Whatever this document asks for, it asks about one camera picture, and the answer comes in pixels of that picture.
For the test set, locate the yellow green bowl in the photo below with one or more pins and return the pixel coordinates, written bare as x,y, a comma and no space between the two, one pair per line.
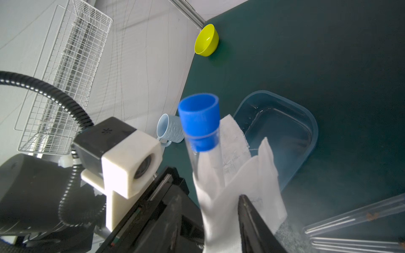
207,41

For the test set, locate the light blue mug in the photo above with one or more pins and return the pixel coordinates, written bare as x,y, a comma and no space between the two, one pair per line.
169,128

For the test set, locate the white wire basket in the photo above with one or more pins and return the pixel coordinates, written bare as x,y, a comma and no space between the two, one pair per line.
77,44

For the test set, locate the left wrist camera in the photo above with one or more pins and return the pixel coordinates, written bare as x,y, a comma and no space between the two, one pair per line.
119,162

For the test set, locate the blue plastic tub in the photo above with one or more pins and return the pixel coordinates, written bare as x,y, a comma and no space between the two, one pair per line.
290,128

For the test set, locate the white gauze wipe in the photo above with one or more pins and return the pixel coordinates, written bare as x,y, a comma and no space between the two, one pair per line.
244,174

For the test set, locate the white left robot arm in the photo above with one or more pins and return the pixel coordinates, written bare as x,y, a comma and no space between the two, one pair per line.
31,190

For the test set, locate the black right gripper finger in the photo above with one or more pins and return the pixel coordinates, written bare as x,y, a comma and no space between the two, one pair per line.
255,235

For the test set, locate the blue capped test tube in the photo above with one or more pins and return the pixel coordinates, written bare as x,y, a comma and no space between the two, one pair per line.
200,120

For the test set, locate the clear test tube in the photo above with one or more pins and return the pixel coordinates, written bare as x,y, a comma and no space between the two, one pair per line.
381,209
338,245

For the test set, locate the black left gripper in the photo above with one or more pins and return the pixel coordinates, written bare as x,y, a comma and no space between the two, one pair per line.
163,220

